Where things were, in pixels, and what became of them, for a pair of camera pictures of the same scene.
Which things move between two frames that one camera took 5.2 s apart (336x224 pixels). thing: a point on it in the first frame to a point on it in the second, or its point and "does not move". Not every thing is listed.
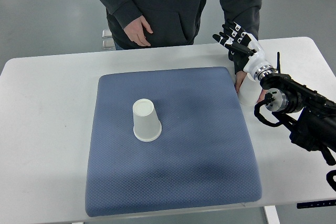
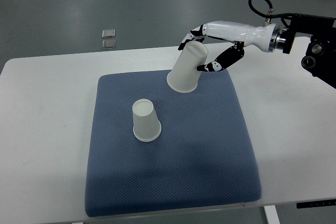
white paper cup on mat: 147,125 does not move
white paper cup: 249,94 to 185,75
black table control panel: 315,204 does not move
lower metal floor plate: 108,44 does not move
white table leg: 272,215 does not move
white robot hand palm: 258,65 to 258,36
